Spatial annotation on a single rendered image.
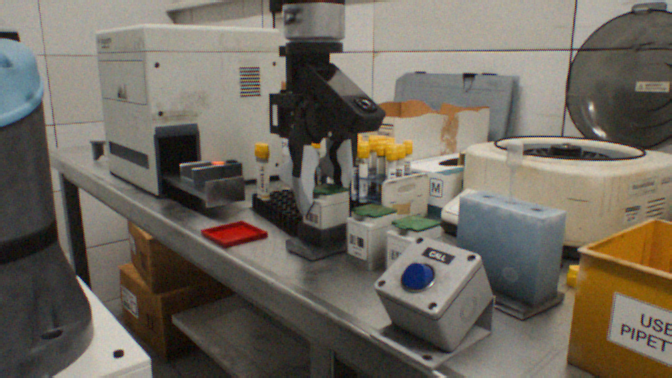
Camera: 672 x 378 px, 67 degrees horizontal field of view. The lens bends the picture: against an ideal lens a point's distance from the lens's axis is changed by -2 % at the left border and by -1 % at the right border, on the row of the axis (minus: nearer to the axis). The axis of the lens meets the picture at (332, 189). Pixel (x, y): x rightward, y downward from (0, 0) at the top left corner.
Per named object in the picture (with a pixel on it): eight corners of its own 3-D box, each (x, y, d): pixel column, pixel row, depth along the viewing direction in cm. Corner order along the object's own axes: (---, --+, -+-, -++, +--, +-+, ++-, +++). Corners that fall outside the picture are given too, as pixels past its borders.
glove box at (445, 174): (394, 204, 88) (396, 149, 85) (476, 183, 103) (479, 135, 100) (454, 221, 78) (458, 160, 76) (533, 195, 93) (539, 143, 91)
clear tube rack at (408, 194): (298, 200, 90) (298, 160, 88) (341, 191, 96) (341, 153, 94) (383, 229, 75) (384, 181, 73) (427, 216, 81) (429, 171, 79)
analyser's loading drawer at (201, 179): (156, 183, 94) (153, 156, 92) (189, 178, 98) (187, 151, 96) (208, 207, 79) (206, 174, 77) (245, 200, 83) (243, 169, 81)
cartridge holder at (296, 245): (285, 249, 67) (285, 223, 66) (338, 235, 72) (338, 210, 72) (311, 262, 63) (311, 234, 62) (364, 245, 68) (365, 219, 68)
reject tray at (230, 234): (201, 235, 72) (200, 229, 72) (242, 225, 77) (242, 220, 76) (224, 248, 67) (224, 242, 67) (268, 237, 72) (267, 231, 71)
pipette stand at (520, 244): (444, 285, 56) (449, 197, 54) (485, 270, 60) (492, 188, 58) (522, 321, 48) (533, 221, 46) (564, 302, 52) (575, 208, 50)
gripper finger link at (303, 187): (284, 207, 69) (295, 139, 68) (311, 217, 64) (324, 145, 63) (265, 206, 67) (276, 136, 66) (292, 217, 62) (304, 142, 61)
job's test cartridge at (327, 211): (302, 237, 67) (301, 190, 66) (329, 229, 70) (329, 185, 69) (321, 245, 64) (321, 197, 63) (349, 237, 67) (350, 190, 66)
